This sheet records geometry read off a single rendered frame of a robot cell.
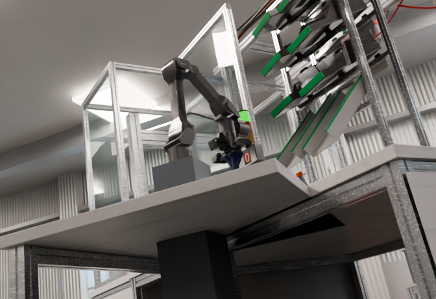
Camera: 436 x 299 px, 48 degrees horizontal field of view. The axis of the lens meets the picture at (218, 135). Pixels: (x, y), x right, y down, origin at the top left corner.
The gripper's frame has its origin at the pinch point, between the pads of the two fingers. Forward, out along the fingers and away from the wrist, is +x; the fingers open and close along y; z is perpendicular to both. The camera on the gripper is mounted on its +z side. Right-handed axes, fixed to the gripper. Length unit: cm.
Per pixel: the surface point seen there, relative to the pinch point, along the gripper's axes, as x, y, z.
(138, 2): -190, -146, -45
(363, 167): 25, 66, 14
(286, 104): -9.8, 29.6, -3.2
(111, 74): -81, -82, 9
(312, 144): 6.6, 35.6, -4.0
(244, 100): -37.5, -18.0, -25.4
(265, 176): 27, 62, 38
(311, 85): -10.3, 41.5, -3.5
